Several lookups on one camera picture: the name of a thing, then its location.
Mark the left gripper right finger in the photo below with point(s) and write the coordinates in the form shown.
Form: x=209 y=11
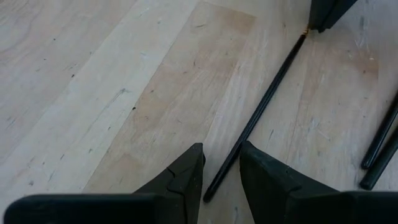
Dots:
x=267 y=193

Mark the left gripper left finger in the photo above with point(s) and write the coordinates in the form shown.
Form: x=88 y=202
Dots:
x=186 y=180

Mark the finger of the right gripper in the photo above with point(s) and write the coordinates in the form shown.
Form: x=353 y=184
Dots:
x=318 y=14
x=337 y=9

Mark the black paintbrush gold ferrule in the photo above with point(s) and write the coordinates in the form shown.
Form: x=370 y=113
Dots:
x=257 y=114

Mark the long black paintbrush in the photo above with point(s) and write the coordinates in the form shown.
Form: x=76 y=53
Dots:
x=382 y=161
x=380 y=137

